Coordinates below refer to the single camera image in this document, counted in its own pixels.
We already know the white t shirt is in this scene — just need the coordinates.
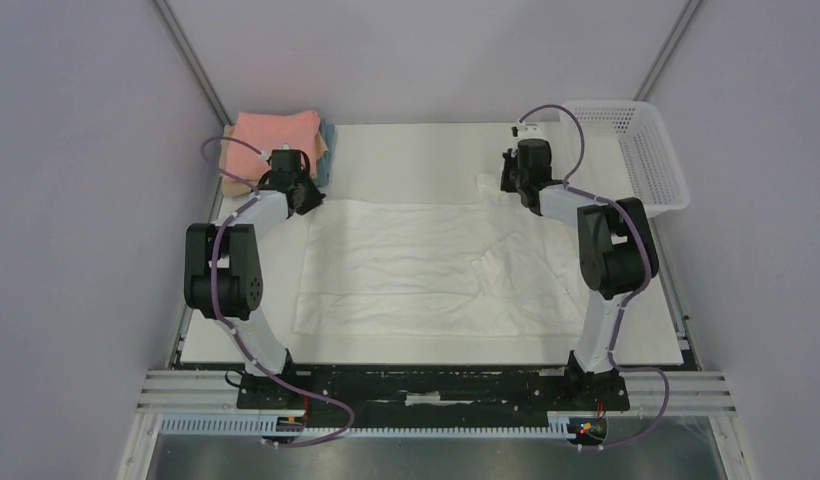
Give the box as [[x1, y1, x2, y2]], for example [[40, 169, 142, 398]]
[[294, 175, 588, 338]]

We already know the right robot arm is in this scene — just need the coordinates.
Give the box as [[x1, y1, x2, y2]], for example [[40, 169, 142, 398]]
[[501, 138, 659, 408]]

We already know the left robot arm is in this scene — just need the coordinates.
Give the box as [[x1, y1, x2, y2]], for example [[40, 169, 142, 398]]
[[184, 149, 325, 408]]

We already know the blue folded t shirt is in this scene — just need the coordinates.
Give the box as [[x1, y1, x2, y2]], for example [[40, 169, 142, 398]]
[[315, 119, 337, 188]]

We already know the white plastic basket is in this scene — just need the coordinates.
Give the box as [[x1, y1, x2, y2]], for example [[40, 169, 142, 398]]
[[561, 100, 690, 218]]

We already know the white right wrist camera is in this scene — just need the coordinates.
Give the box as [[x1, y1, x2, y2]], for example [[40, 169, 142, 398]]
[[511, 122, 548, 142]]

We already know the aluminium frame rail right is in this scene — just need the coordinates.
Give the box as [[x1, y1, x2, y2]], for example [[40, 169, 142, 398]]
[[633, 0, 706, 102]]

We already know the aluminium frame rail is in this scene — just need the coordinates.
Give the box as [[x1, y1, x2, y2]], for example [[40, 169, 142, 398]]
[[149, 0, 232, 126], [633, 0, 706, 102]]

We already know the aluminium frame rail left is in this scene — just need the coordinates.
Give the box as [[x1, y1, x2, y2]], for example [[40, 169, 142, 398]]
[[149, 0, 232, 126]]

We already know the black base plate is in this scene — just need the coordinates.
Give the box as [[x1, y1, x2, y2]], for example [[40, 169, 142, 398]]
[[236, 363, 630, 429]]

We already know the white cable duct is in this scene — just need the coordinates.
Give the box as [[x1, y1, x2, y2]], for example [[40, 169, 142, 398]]
[[160, 414, 575, 440]]

